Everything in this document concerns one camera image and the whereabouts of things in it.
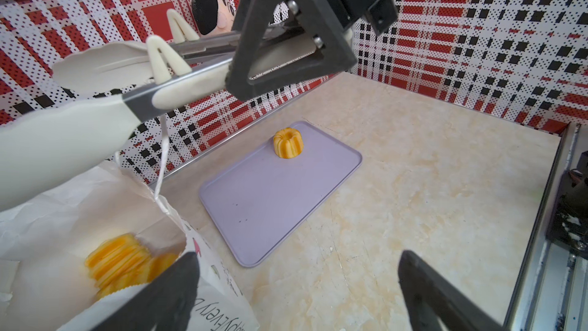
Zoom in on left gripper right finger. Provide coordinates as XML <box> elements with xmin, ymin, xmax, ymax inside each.
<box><xmin>398</xmin><ymin>250</ymin><xmax>505</xmax><ymax>330</ymax></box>

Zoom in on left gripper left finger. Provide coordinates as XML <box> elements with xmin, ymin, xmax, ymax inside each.
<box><xmin>93</xmin><ymin>252</ymin><xmax>200</xmax><ymax>330</ymax></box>

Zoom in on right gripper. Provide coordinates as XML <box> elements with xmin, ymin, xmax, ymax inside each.
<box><xmin>225</xmin><ymin>0</ymin><xmax>398</xmax><ymax>101</ymax></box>

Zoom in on long ridged bread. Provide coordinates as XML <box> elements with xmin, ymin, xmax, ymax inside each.
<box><xmin>84</xmin><ymin>234</ymin><xmax>179</xmax><ymax>300</ymax></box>

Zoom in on white paper bag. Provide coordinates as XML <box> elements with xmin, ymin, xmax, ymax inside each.
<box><xmin>1</xmin><ymin>161</ymin><xmax>260</xmax><ymax>330</ymax></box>

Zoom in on round bundt bread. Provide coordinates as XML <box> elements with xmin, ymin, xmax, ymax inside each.
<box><xmin>273</xmin><ymin>128</ymin><xmax>304</xmax><ymax>159</ymax></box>

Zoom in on metal tongs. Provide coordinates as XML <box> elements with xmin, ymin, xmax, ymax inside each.
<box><xmin>1</xmin><ymin>9</ymin><xmax>243</xmax><ymax>210</ymax></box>

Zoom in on hanging doll toy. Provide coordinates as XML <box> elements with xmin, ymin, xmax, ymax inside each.
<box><xmin>191</xmin><ymin>0</ymin><xmax>236</xmax><ymax>36</ymax></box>

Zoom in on lavender tray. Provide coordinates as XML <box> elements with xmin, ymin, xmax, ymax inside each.
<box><xmin>199</xmin><ymin>120</ymin><xmax>362</xmax><ymax>268</ymax></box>

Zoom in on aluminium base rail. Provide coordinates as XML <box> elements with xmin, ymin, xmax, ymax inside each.
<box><xmin>504</xmin><ymin>123</ymin><xmax>587</xmax><ymax>330</ymax></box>

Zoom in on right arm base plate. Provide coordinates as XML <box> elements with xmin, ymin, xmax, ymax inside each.
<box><xmin>547</xmin><ymin>151</ymin><xmax>587</xmax><ymax>259</ymax></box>

